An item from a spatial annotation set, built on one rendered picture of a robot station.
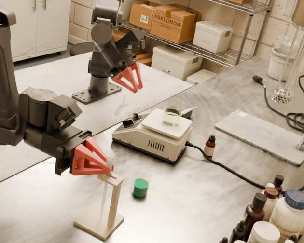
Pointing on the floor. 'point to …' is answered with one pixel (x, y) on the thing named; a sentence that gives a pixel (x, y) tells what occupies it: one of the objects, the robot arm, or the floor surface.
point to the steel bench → (166, 174)
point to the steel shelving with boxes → (184, 36)
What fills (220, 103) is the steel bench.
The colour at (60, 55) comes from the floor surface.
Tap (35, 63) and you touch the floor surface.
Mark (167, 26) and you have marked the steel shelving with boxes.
